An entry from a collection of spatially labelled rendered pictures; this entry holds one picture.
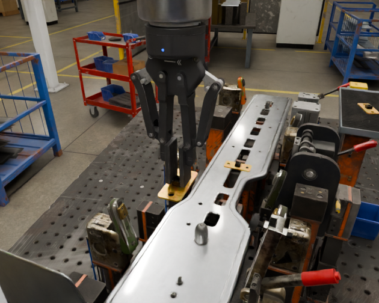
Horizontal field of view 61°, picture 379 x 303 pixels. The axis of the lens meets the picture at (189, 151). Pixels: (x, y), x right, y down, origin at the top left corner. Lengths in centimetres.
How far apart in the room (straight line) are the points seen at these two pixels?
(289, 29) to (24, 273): 745
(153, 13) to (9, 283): 31
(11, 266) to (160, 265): 44
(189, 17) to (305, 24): 726
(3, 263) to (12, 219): 230
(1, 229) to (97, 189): 122
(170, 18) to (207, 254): 52
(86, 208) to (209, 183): 61
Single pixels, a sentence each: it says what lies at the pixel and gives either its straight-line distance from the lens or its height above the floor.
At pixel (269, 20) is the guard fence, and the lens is 842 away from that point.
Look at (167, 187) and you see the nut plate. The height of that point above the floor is 125.
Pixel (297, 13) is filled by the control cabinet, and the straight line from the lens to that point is 759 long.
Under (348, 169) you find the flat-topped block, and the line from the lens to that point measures 121.
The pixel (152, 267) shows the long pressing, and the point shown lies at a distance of 72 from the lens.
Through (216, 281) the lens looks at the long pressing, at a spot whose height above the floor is 100.
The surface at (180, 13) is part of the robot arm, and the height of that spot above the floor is 151.
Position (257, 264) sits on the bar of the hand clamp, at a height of 114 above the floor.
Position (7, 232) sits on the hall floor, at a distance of 254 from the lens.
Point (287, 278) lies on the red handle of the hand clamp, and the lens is 59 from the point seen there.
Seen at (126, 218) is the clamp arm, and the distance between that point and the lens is 74.
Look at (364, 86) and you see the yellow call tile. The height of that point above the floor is 116.
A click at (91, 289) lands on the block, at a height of 98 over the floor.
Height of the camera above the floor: 155
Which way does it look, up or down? 30 degrees down
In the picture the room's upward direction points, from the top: straight up
